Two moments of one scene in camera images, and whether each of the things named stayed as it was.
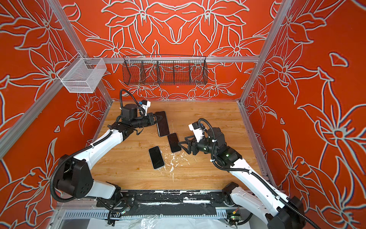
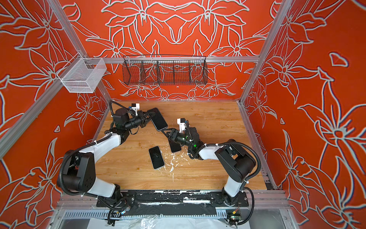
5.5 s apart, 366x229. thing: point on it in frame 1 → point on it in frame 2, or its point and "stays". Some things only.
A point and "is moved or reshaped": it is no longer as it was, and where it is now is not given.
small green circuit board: (235, 217) stays
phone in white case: (156, 156) stays
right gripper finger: (188, 150) → (169, 138)
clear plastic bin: (82, 75) stays
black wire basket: (165, 70) stays
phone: (162, 124) is moved or reshaped
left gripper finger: (159, 116) → (148, 115)
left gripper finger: (157, 122) → (147, 120)
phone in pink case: (174, 142) stays
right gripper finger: (188, 139) → (168, 131)
